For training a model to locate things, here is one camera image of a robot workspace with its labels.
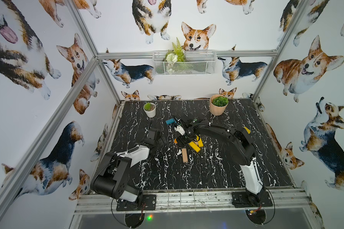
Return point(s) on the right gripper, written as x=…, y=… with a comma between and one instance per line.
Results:
x=181, y=141

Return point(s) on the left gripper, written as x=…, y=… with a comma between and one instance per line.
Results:
x=154, y=134

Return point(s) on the teal short block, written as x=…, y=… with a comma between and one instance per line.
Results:
x=170, y=121

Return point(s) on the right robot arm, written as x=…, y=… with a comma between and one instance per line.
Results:
x=240, y=148

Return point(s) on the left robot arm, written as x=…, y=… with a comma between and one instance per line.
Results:
x=112, y=176

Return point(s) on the yellow block left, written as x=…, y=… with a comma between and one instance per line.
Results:
x=194, y=146

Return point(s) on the yellow block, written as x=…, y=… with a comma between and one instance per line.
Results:
x=200, y=143
x=194, y=146

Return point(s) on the yellow block right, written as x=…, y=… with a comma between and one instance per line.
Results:
x=200, y=143

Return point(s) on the natural wood block front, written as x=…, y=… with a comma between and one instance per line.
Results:
x=184, y=155

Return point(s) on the small white plant pot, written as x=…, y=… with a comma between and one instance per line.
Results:
x=152, y=113

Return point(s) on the small green plant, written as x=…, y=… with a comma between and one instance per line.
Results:
x=148, y=107

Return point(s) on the beige plant pot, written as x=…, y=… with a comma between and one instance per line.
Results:
x=216, y=110

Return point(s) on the green succulent plant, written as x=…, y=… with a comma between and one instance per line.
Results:
x=220, y=101

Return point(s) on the fern and white flower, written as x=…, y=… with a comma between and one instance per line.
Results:
x=174, y=56

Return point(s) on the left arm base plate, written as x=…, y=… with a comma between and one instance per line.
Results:
x=144, y=202

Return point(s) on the white wire basket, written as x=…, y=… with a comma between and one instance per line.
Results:
x=197, y=63

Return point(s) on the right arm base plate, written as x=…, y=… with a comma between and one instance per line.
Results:
x=245, y=199

